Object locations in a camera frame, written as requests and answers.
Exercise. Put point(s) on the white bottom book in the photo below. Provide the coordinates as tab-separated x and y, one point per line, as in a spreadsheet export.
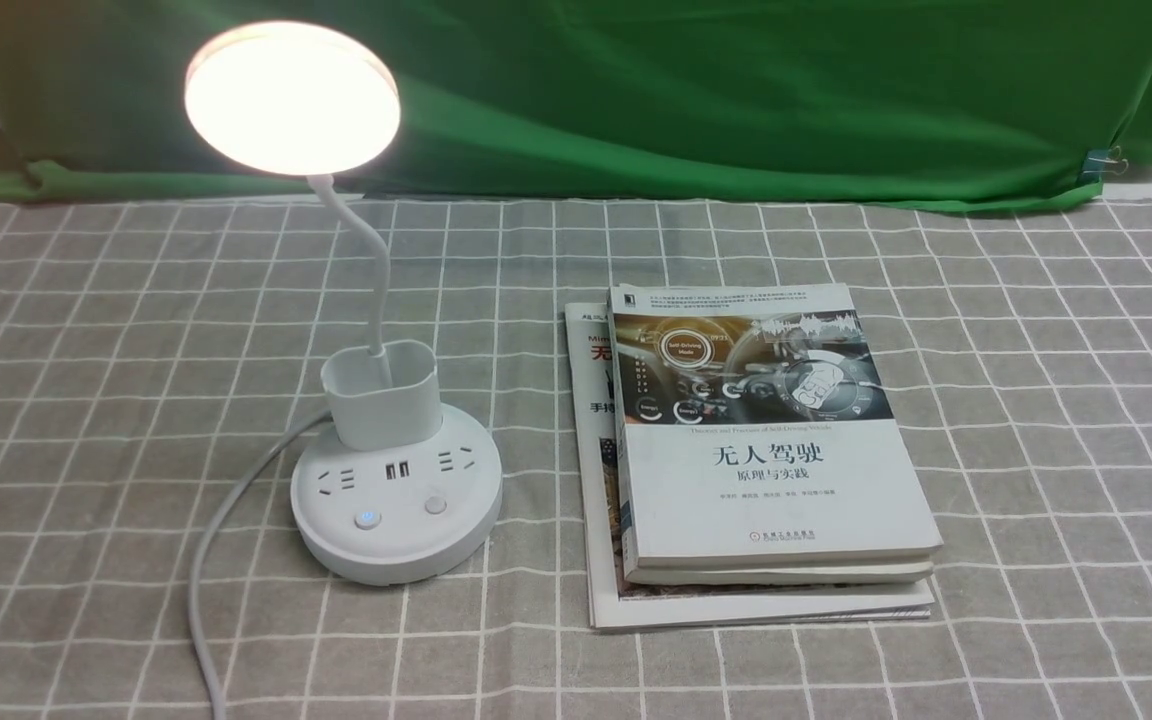
616	605

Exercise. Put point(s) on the white desk lamp socket base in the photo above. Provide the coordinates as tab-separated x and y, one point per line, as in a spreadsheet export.
400	487

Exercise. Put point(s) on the grey checked tablecloth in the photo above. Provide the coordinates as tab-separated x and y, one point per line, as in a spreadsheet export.
150	353

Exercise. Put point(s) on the blue binder clip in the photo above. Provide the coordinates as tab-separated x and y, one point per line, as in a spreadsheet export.
1100	164

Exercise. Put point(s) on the white self-driving top book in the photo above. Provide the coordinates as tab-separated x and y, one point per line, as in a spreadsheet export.
755	433

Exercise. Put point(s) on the green backdrop cloth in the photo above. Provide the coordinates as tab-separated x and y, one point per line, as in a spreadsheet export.
958	106

